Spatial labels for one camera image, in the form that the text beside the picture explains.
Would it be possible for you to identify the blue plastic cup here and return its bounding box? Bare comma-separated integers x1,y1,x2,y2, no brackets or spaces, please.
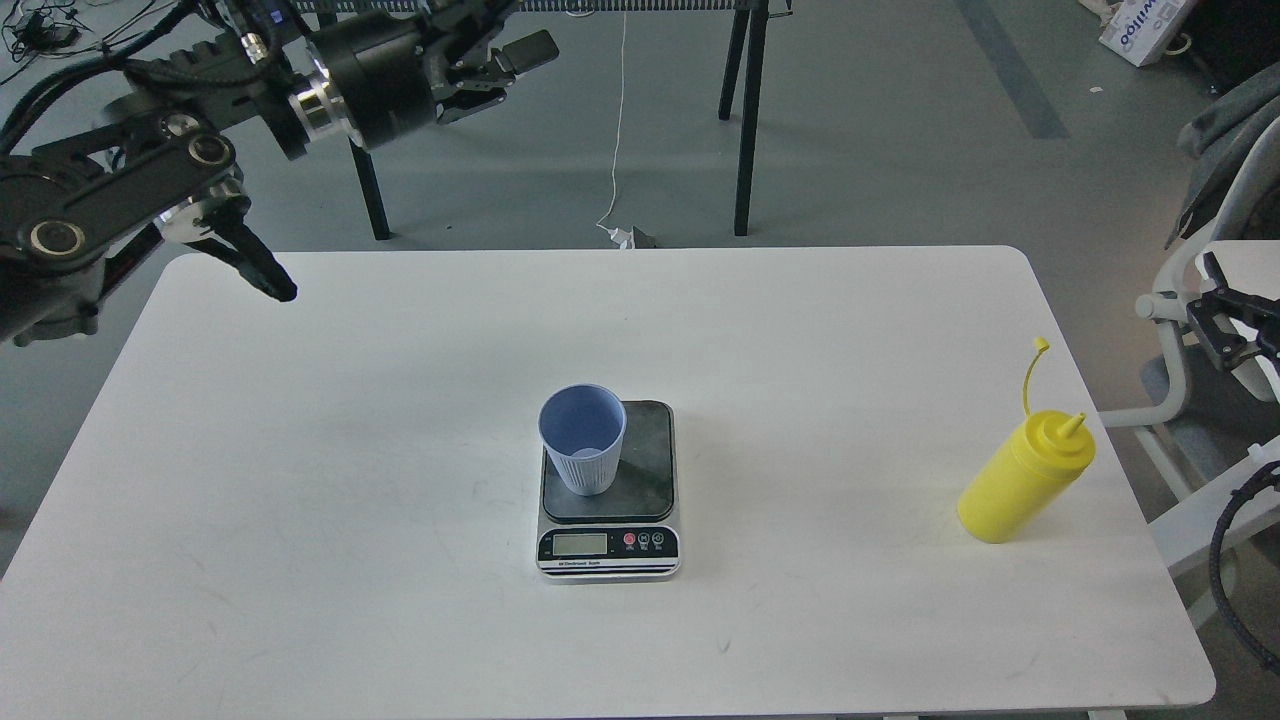
538,384,627,497

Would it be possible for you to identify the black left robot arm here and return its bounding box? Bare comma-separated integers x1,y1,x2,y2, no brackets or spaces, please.
3,1,559,346

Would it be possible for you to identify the white hanging cable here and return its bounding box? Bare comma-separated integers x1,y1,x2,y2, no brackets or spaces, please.
596,10,635,249

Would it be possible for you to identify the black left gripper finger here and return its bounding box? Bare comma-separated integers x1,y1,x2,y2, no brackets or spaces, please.
435,29,561,124
420,1,521,40

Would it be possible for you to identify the yellow squeeze bottle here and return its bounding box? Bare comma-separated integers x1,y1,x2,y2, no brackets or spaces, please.
956,336,1097,544

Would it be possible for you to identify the white cardboard box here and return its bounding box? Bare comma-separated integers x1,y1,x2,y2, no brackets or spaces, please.
1100,1,1198,67

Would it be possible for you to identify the digital kitchen scale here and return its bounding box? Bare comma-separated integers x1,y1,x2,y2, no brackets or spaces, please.
535,400,684,583

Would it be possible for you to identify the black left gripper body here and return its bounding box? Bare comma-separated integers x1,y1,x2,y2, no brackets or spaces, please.
307,10,471,150

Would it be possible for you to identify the black trestle table frame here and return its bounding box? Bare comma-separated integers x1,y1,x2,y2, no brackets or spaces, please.
291,0,794,241

